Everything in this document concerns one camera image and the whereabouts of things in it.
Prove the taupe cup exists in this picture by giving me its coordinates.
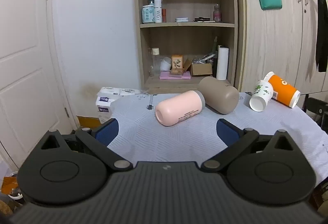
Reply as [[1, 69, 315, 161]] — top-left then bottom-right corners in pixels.
[[198, 76, 240, 115]]

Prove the wooden wardrobe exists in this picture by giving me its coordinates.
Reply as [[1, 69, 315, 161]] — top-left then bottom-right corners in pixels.
[[237, 0, 328, 95]]

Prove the open cardboard box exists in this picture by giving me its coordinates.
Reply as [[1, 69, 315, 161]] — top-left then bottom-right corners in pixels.
[[183, 58, 213, 77]]

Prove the white paper roll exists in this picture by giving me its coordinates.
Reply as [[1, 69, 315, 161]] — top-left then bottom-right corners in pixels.
[[216, 46, 229, 80]]

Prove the white door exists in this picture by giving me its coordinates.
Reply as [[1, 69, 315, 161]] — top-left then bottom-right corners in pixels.
[[0, 0, 79, 172]]

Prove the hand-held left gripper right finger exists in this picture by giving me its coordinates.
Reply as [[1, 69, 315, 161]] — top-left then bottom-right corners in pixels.
[[200, 118, 296, 172]]

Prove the pink small bottle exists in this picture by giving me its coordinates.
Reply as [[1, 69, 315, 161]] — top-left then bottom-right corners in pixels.
[[213, 4, 222, 22]]

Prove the wooden shelf unit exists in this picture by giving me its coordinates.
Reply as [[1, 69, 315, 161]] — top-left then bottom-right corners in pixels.
[[133, 0, 244, 94]]

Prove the orange paper cup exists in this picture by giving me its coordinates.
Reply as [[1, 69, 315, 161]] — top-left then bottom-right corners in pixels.
[[263, 71, 301, 108]]

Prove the yellow box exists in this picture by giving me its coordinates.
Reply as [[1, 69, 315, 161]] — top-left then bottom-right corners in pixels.
[[76, 116, 102, 129]]

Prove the white floral paper cup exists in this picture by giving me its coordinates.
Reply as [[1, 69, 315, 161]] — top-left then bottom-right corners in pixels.
[[249, 80, 274, 112]]

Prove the orange floral box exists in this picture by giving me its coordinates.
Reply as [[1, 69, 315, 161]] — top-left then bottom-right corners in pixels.
[[171, 55, 184, 75]]

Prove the flat pink box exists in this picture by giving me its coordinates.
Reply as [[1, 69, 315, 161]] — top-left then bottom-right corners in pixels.
[[159, 71, 192, 80]]

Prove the white tube bottle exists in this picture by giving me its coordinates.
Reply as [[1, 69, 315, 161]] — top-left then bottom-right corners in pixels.
[[154, 0, 163, 23]]

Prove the black chair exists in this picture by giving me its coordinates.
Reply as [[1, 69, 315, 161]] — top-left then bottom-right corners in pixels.
[[304, 97, 328, 135]]

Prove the white tissue pack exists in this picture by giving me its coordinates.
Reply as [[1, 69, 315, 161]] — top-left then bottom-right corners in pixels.
[[95, 96, 114, 122], [99, 87, 142, 97]]

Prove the pale blue patterned tablecloth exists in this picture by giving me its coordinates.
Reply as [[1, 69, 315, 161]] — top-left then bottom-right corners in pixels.
[[106, 91, 328, 190]]

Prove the white plastic cup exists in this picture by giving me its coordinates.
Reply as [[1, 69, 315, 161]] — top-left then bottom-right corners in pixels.
[[160, 57, 172, 71]]

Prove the pink cup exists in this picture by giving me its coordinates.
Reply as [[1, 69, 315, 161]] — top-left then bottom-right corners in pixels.
[[154, 90, 205, 127]]

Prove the orange bag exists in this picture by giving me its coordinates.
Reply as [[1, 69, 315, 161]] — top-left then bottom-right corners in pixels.
[[0, 176, 19, 197]]

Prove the dark green bottle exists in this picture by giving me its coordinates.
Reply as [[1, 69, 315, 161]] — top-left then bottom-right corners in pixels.
[[212, 36, 219, 76]]

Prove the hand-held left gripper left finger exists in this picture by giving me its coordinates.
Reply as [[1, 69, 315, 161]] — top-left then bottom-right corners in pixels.
[[40, 118, 133, 171]]

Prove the black ribbon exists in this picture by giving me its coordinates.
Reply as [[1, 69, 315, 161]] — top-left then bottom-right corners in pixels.
[[309, 0, 328, 72]]

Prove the clear bottle cream cap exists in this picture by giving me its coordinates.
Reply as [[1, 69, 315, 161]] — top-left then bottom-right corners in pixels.
[[150, 47, 161, 77]]

